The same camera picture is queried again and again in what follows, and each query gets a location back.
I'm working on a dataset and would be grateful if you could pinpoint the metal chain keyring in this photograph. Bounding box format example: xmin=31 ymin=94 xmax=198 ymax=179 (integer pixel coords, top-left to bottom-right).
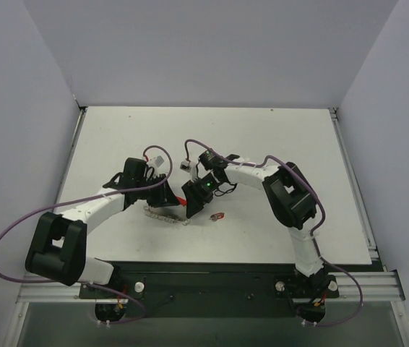
xmin=144 ymin=205 xmax=190 ymax=226

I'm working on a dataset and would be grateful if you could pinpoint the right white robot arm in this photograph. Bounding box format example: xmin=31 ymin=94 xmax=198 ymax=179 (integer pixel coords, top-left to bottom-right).
xmin=181 ymin=150 xmax=337 ymax=301

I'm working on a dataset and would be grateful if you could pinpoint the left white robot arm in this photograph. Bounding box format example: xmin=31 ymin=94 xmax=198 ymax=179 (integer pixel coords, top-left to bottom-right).
xmin=25 ymin=155 xmax=180 ymax=298

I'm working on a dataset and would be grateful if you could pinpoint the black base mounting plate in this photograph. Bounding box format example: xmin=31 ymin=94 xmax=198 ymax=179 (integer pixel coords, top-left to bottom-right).
xmin=79 ymin=262 xmax=339 ymax=320

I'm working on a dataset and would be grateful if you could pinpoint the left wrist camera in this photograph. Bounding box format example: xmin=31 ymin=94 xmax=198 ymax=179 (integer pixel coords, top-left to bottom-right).
xmin=147 ymin=155 xmax=164 ymax=169

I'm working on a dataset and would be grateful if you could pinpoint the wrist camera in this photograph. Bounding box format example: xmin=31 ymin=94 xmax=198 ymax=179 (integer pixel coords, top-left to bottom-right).
xmin=180 ymin=160 xmax=198 ymax=181
xmin=147 ymin=155 xmax=164 ymax=169

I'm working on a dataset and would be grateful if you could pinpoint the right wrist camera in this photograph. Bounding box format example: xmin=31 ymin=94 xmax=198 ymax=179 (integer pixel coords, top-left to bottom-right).
xmin=180 ymin=160 xmax=198 ymax=181

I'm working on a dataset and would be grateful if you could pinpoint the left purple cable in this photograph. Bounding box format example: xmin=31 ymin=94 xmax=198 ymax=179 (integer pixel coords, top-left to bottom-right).
xmin=0 ymin=145 xmax=175 ymax=325

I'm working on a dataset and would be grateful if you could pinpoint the purple cable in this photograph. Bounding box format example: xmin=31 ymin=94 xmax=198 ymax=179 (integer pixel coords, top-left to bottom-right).
xmin=183 ymin=139 xmax=364 ymax=328
xmin=0 ymin=145 xmax=175 ymax=325

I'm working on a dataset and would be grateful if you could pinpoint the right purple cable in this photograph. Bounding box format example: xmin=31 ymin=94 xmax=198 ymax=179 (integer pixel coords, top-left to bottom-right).
xmin=183 ymin=139 xmax=364 ymax=328

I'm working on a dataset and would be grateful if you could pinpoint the aluminium frame rail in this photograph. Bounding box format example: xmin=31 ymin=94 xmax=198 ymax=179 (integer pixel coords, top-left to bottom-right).
xmin=333 ymin=270 xmax=405 ymax=302

